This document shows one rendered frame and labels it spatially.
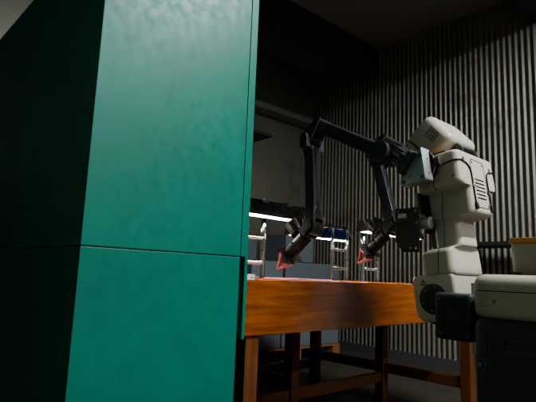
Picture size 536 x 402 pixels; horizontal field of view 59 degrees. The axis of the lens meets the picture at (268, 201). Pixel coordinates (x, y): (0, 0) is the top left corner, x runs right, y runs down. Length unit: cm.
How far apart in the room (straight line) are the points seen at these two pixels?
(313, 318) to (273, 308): 22
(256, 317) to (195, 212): 44
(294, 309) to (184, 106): 82
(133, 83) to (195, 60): 24
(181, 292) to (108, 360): 27
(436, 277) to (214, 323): 77
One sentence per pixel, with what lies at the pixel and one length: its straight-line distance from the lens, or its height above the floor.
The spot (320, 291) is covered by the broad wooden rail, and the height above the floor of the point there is 73.
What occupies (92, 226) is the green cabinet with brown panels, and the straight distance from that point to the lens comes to 130.
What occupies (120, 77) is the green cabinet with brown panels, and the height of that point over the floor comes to 130.
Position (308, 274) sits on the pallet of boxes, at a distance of 461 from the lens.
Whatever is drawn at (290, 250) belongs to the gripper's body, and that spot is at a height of 88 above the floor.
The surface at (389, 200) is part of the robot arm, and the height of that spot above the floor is 114.
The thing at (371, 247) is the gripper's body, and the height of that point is 92.
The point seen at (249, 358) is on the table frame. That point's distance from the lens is 168.
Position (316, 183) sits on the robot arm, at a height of 116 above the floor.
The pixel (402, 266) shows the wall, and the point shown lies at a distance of 511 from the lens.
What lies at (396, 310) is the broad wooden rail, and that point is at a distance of 233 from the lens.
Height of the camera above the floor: 79
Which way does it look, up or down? 9 degrees up
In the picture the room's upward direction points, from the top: 2 degrees clockwise
